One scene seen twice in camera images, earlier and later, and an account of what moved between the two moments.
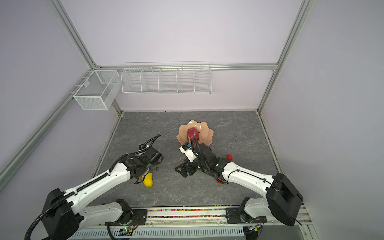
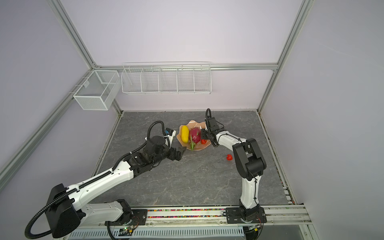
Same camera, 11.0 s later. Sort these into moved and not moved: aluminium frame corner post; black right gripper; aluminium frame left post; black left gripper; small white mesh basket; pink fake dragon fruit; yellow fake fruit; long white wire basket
Moved: black left gripper; black right gripper; yellow fake fruit
Not moved: pink fake dragon fruit; small white mesh basket; long white wire basket; aluminium frame left post; aluminium frame corner post
